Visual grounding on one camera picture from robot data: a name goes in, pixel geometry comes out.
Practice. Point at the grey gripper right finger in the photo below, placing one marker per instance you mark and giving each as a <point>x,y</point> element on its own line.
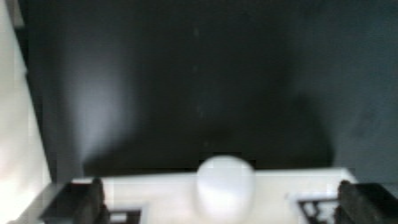
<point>367,204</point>

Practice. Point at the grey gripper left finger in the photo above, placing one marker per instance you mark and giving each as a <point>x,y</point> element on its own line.
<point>78,207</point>

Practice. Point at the white front drawer box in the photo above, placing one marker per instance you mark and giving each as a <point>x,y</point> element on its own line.
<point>227,194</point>

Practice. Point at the white front fence bar right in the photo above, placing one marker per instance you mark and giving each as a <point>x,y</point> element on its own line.
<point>24,167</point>

